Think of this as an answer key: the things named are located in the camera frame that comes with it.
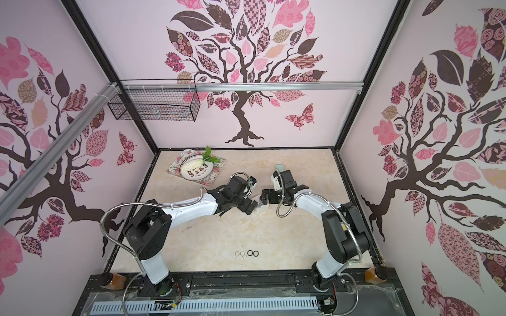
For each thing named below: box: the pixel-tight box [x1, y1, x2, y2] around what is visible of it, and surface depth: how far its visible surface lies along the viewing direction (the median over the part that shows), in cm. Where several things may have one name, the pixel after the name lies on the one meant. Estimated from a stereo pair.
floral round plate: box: [179, 154, 215, 181], surface depth 111 cm
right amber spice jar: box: [364, 265, 389, 284], surface depth 76 cm
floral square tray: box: [166, 148, 226, 186], surface depth 112 cm
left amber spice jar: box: [100, 271, 127, 291], surface depth 71 cm
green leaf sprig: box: [201, 145, 221, 164], surface depth 116 cm
